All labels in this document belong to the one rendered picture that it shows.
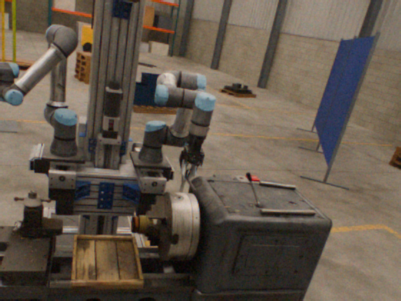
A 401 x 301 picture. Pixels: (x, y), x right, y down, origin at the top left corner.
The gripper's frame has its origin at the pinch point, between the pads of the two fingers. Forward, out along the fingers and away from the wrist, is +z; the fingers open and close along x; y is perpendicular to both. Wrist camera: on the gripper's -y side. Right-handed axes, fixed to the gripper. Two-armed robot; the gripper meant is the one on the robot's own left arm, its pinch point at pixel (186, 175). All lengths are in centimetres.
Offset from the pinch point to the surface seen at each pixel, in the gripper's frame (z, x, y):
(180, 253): 31.9, 2.5, 11.7
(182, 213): 15.7, 1.1, 5.2
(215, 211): 11.4, 14.4, 7.2
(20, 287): 43, -59, 27
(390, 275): 146, 262, -121
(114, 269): 47, -24, 8
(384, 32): -57, 742, -1033
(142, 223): 25.8, -14.9, 1.0
